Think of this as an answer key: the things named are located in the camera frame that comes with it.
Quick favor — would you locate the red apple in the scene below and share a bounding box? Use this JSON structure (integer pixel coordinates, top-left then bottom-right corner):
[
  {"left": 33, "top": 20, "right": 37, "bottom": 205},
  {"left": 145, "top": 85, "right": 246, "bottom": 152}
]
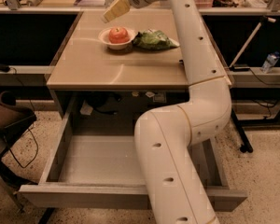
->
[{"left": 108, "top": 27, "right": 130, "bottom": 44}]

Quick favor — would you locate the white bowl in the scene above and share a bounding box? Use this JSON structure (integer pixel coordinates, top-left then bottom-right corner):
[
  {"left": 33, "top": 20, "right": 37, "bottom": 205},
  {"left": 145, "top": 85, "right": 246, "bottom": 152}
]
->
[{"left": 98, "top": 27, "right": 136, "bottom": 50}]

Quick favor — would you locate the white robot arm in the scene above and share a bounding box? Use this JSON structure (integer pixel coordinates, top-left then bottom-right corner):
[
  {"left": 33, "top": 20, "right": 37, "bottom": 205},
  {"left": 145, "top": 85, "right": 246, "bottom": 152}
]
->
[{"left": 104, "top": 0, "right": 231, "bottom": 224}]

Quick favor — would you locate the open grey drawer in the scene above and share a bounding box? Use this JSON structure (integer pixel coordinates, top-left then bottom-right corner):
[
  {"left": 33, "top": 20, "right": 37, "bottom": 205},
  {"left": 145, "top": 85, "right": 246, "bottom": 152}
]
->
[{"left": 20, "top": 108, "right": 247, "bottom": 212}]

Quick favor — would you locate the green chip bag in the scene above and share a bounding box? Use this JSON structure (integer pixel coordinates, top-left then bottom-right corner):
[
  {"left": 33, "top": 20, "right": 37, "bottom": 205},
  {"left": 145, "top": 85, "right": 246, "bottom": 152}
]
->
[{"left": 133, "top": 29, "right": 179, "bottom": 50}]

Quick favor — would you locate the beige top cabinet table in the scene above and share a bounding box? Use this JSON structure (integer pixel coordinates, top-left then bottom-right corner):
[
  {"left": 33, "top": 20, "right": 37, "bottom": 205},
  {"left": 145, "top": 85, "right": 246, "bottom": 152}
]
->
[{"left": 45, "top": 9, "right": 232, "bottom": 123}]

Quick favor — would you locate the black device on left shelf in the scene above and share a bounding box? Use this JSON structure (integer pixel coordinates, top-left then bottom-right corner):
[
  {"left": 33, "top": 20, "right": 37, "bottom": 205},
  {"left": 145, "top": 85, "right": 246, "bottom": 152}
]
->
[{"left": 0, "top": 64, "right": 10, "bottom": 73}]

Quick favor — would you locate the white stick with black tip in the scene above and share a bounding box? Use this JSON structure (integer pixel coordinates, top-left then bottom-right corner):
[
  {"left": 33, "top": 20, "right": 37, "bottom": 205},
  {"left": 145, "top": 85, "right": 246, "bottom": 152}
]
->
[{"left": 229, "top": 16, "right": 276, "bottom": 69}]

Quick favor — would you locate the plastic water bottle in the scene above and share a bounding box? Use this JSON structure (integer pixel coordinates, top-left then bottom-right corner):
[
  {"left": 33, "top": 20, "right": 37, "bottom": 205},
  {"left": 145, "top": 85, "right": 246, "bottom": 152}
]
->
[{"left": 260, "top": 51, "right": 280, "bottom": 74}]

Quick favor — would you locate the black brown office chair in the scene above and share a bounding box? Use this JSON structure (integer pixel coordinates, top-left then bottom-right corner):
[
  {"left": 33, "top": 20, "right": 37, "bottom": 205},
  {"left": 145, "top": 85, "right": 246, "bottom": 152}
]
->
[{"left": 0, "top": 91, "right": 36, "bottom": 211}]

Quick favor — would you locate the black table leg with caster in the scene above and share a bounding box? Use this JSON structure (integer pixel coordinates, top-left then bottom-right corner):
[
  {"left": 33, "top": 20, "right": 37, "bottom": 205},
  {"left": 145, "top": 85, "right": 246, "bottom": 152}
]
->
[{"left": 231, "top": 110, "right": 253, "bottom": 153}]

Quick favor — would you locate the black cable under chair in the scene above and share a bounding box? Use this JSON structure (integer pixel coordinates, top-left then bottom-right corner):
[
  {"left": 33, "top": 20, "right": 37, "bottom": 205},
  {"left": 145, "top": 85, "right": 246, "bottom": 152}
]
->
[{"left": 7, "top": 75, "right": 39, "bottom": 170}]

